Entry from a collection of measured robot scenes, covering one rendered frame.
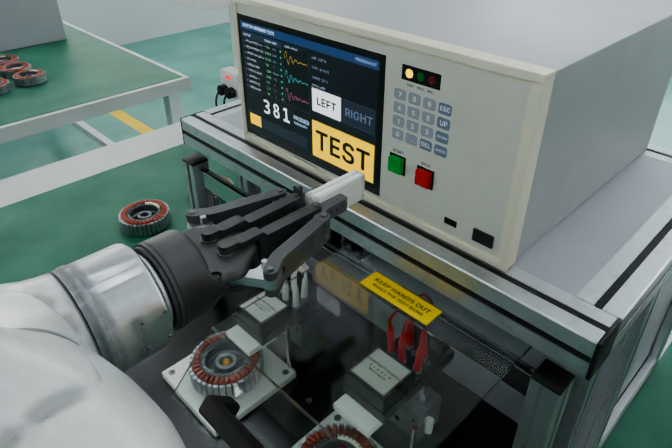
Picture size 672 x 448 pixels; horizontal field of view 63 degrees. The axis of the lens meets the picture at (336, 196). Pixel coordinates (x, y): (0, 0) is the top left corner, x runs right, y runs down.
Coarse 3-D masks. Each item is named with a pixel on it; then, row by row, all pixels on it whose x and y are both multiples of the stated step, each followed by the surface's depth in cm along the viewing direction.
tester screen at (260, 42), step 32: (256, 32) 70; (256, 64) 73; (288, 64) 68; (320, 64) 64; (352, 64) 60; (256, 96) 76; (288, 96) 70; (352, 96) 62; (256, 128) 79; (288, 128) 73; (352, 128) 64; (320, 160) 71
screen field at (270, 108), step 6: (264, 102) 75; (270, 102) 74; (264, 108) 75; (270, 108) 74; (276, 108) 73; (282, 108) 72; (288, 108) 71; (270, 114) 75; (276, 114) 74; (282, 114) 73; (288, 114) 72; (282, 120) 73; (288, 120) 72
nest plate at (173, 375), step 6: (186, 360) 88; (174, 366) 87; (180, 366) 87; (186, 366) 87; (162, 372) 86; (168, 372) 86; (174, 372) 86; (180, 372) 86; (168, 378) 85; (174, 378) 85; (180, 378) 85; (174, 384) 84; (174, 390) 85
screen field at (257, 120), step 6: (252, 114) 78; (252, 120) 78; (258, 120) 77; (264, 120) 76; (264, 126) 77; (270, 126) 76; (276, 126) 75; (276, 132) 75; (282, 132) 74; (288, 132) 73; (288, 138) 74; (294, 138) 73; (300, 138) 72; (306, 138) 71; (300, 144) 72; (306, 144) 71
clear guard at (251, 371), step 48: (288, 288) 61; (336, 288) 61; (432, 288) 61; (240, 336) 55; (288, 336) 55; (336, 336) 55; (384, 336) 55; (432, 336) 55; (480, 336) 55; (192, 384) 54; (240, 384) 52; (288, 384) 50; (336, 384) 50; (384, 384) 50; (432, 384) 50; (480, 384) 50; (288, 432) 47; (336, 432) 46; (384, 432) 46; (432, 432) 46
